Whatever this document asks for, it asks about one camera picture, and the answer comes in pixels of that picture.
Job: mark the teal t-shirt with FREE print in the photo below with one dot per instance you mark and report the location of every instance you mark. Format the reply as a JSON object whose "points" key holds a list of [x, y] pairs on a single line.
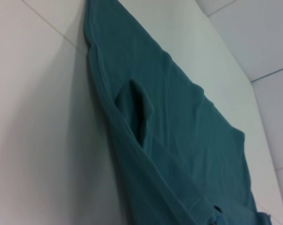
{"points": [[167, 117]]}

